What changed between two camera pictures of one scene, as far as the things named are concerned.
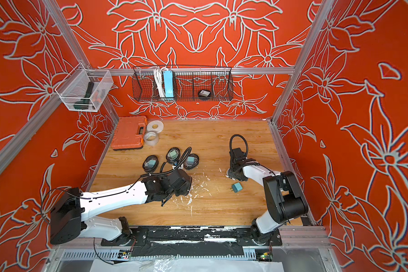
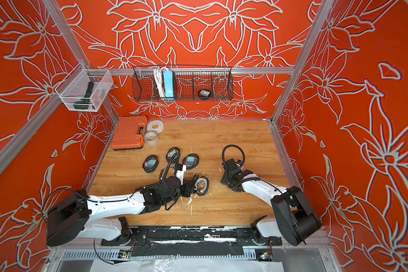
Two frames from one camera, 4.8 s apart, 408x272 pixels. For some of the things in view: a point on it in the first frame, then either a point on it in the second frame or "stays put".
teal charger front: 191,160 stays put
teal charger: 151,164 stays put
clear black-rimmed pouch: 191,161 stays put
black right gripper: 230,172 to 224,181
